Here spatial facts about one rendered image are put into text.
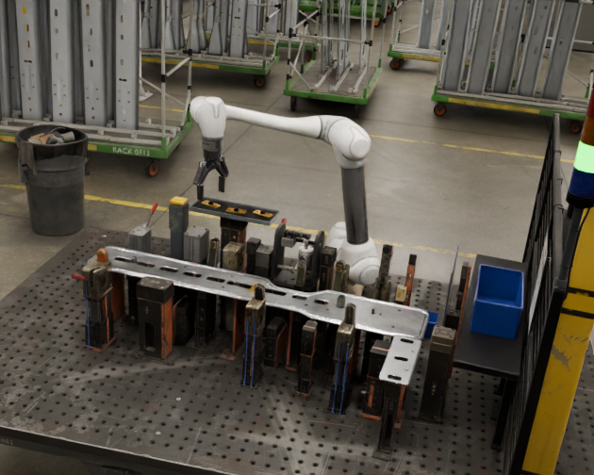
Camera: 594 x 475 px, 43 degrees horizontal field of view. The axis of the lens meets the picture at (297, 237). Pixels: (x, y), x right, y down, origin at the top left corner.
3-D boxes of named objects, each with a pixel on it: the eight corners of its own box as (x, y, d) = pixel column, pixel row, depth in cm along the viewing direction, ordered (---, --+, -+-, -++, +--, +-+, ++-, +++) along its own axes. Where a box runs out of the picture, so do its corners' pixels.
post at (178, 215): (167, 294, 348) (167, 204, 330) (174, 286, 355) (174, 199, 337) (182, 297, 347) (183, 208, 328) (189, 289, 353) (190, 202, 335)
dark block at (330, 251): (312, 341, 320) (321, 252, 303) (317, 333, 327) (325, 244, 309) (323, 344, 319) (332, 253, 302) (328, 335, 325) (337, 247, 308)
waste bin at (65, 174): (8, 236, 551) (-2, 139, 521) (45, 208, 599) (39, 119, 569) (72, 246, 543) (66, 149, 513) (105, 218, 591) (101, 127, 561)
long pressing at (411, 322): (78, 268, 304) (78, 264, 304) (107, 246, 324) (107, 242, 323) (421, 343, 271) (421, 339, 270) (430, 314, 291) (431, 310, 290)
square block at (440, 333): (417, 418, 278) (431, 335, 263) (420, 406, 285) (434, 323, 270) (438, 424, 276) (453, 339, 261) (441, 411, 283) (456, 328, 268)
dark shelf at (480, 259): (451, 367, 256) (453, 360, 255) (475, 259, 335) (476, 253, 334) (518, 382, 251) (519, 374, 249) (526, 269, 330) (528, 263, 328)
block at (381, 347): (356, 417, 276) (365, 352, 265) (363, 400, 286) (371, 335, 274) (382, 423, 274) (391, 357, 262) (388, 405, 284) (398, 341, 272)
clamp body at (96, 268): (78, 351, 302) (74, 270, 287) (98, 333, 315) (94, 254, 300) (103, 356, 300) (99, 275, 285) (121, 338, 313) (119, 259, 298)
